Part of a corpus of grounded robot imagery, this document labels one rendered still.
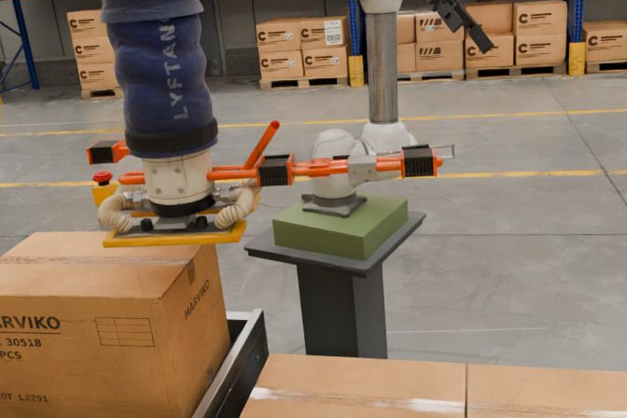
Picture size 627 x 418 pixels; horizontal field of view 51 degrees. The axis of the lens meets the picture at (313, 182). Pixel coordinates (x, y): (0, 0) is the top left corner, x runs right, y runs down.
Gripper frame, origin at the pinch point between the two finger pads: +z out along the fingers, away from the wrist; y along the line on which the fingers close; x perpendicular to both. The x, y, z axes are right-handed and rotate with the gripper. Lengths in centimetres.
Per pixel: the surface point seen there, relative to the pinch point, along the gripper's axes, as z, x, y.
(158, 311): 12, -95, 22
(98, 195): -59, -133, 1
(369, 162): 5.3, -36.8, -2.2
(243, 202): 1, -63, 16
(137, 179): -17, -80, 30
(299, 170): -1, -50, 7
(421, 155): 9.2, -27.2, -8.8
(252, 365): 15, -119, -28
